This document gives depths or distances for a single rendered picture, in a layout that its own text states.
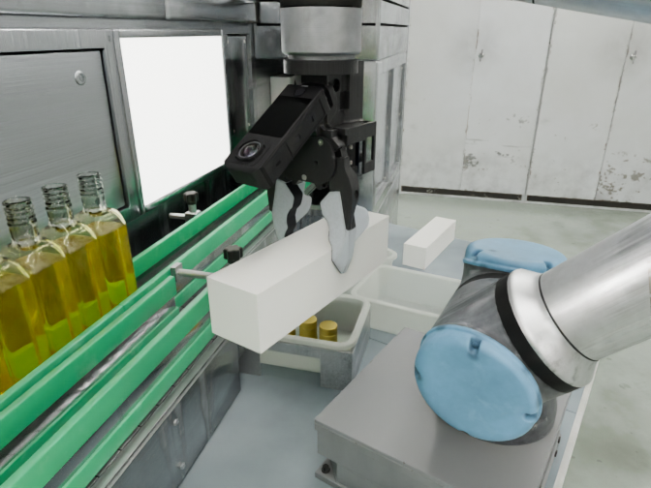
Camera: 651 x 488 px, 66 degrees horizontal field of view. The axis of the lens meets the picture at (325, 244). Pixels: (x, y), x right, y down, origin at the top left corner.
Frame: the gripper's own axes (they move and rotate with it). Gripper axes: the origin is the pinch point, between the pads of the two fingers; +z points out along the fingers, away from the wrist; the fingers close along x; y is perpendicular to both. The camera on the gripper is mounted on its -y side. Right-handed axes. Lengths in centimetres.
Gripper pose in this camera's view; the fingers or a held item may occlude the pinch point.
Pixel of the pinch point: (310, 257)
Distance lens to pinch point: 53.8
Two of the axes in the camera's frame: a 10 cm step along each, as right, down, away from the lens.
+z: 0.0, 9.2, 3.9
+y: 5.7, -3.2, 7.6
